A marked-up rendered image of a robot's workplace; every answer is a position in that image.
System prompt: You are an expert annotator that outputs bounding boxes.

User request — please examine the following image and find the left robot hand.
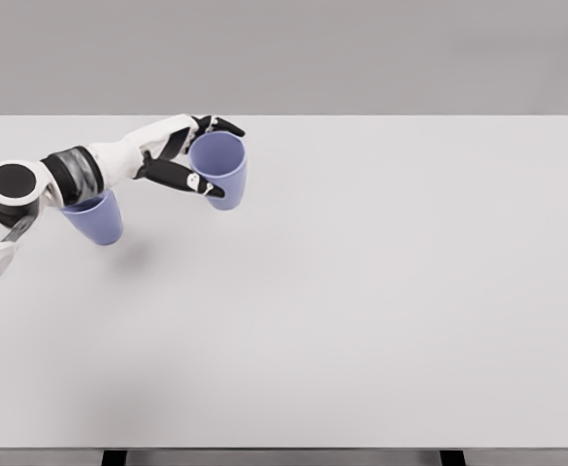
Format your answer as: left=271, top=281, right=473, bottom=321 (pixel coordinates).
left=124, top=114, right=247, bottom=200

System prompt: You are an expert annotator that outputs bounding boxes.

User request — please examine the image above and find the lavender blue plastic cup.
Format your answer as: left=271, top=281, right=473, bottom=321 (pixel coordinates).
left=187, top=132, right=249, bottom=212
left=60, top=189, right=124, bottom=248

